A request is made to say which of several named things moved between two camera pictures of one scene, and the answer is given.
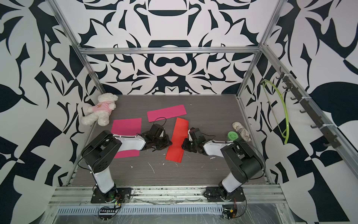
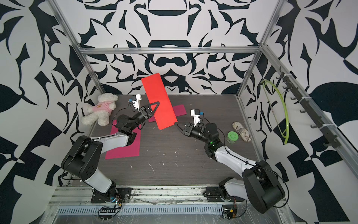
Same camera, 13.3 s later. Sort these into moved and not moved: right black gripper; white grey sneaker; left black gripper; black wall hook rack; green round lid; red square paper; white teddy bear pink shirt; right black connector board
Moved: right black gripper; left black gripper; red square paper
Not moved: white grey sneaker; black wall hook rack; white teddy bear pink shirt; right black connector board; green round lid
